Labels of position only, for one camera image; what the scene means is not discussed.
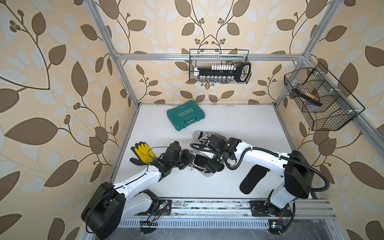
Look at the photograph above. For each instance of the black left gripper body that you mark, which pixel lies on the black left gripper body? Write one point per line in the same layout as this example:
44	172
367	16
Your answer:
182	160

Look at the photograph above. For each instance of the black white canvas sneaker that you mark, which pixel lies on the black white canvas sneaker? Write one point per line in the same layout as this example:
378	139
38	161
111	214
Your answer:
198	163

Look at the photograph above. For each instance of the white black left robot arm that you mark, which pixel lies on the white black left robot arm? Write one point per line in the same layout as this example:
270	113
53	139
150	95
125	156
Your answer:
112	203

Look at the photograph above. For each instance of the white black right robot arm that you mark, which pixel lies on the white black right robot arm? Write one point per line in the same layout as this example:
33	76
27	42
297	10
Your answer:
295	178

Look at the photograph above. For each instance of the yellow black work glove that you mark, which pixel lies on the yellow black work glove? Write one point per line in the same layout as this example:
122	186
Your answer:
143	154

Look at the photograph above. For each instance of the green plastic tool case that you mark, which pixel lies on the green plastic tool case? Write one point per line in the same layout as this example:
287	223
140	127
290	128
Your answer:
185	115

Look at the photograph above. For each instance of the socket bit set in basket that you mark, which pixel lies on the socket bit set in basket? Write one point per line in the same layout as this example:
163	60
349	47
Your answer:
237	73

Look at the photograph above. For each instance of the dark object in right basket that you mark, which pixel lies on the dark object in right basket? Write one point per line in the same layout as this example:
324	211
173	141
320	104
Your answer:
307	99

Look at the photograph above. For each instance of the black wire basket at back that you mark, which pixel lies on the black wire basket at back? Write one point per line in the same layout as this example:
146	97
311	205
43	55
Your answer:
207	57

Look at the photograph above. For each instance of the black wire basket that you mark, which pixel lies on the black wire basket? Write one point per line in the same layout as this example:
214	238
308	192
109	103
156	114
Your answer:
340	106
207	57

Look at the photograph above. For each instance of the aluminium frame rail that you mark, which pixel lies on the aluminium frame rail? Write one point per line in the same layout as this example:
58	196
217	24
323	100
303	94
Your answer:
312	209

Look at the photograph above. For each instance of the black wire basket on right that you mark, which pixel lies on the black wire basket on right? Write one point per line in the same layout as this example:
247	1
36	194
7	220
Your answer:
340	106

